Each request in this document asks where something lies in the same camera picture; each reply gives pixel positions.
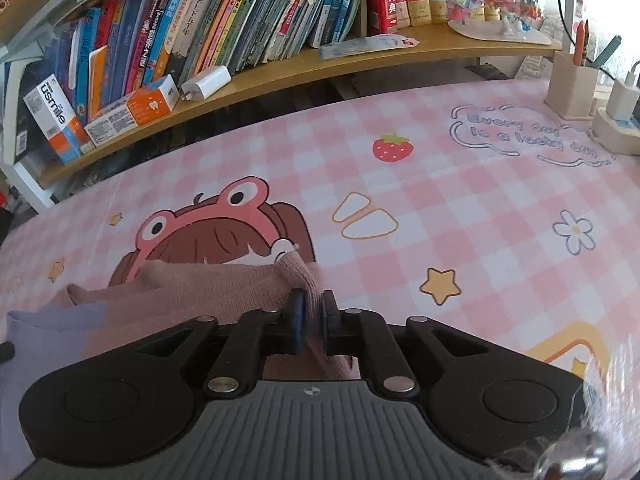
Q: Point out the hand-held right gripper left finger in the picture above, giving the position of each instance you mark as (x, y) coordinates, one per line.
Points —
(298, 325)

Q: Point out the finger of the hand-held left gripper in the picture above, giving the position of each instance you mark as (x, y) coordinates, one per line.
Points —
(5, 352)

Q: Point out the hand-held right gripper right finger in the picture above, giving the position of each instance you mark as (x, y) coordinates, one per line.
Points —
(328, 325)

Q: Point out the purple and pink sweater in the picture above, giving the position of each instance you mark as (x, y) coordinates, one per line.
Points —
(200, 290)

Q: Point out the pink checked cartoon tablecloth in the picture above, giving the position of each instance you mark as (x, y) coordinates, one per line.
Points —
(450, 185)

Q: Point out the tall orange and white box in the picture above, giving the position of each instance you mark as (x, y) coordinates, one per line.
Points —
(52, 117)

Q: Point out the white and wood bookshelf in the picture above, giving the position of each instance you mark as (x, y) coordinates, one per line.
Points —
(350, 67)

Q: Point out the white charger adapter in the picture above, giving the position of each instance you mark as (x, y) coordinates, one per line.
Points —
(206, 83)

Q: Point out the long orange and white box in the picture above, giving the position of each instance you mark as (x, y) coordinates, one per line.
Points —
(132, 110)

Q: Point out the pale blue flat packet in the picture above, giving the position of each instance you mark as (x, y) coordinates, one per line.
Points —
(367, 46)

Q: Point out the clear plastic wrap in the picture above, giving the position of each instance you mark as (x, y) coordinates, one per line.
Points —
(600, 410)

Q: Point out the row of colourful books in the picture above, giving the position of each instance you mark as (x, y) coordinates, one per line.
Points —
(225, 20)

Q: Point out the beige pen holder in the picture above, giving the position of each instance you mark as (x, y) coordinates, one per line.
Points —
(572, 87)

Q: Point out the white power strip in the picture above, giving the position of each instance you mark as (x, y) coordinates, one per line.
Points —
(617, 132)

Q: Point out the white plug-in charger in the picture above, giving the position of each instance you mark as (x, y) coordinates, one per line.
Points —
(622, 97)

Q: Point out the teal pen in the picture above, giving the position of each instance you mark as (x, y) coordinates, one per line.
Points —
(606, 51)

